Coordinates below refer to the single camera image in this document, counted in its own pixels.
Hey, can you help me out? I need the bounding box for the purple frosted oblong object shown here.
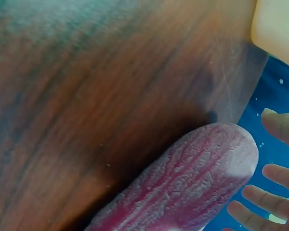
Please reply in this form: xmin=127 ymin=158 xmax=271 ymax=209
xmin=83 ymin=122 xmax=259 ymax=231

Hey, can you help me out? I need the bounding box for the cream rounded block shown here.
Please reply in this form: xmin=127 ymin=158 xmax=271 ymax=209
xmin=250 ymin=0 xmax=289 ymax=72

